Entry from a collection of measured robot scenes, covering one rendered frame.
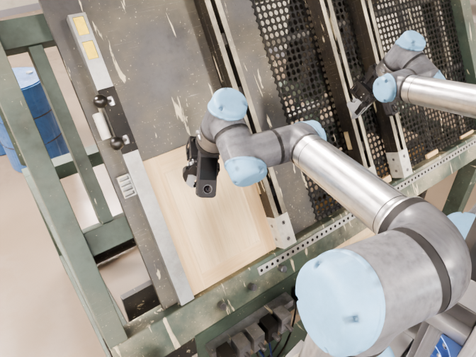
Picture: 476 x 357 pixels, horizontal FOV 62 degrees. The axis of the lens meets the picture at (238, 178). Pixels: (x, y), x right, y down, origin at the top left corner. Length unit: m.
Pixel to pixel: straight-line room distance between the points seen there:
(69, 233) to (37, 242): 1.92
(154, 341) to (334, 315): 0.97
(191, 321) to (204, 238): 0.27
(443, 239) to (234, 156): 0.40
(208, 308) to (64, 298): 1.46
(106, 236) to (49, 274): 1.59
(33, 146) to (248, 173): 0.67
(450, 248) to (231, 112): 0.45
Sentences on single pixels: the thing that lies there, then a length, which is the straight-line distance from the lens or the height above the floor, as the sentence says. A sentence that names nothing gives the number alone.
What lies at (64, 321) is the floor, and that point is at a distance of 2.64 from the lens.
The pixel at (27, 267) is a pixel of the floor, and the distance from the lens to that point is 3.02.
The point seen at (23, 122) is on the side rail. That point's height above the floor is 1.51.
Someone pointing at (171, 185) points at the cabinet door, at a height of 1.21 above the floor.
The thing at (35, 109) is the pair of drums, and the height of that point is 0.57.
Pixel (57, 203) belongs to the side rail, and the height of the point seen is 1.31.
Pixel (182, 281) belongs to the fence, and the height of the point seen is 0.96.
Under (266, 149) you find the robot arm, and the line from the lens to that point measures 0.79.
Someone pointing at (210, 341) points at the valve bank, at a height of 0.74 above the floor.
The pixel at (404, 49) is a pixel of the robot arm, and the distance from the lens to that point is 1.33.
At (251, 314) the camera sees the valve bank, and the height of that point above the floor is 0.74.
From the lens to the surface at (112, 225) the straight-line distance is 1.35.
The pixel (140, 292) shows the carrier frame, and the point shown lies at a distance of 1.56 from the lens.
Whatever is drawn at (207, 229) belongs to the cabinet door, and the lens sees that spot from 1.40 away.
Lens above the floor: 2.03
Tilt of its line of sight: 38 degrees down
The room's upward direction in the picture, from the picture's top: 1 degrees counter-clockwise
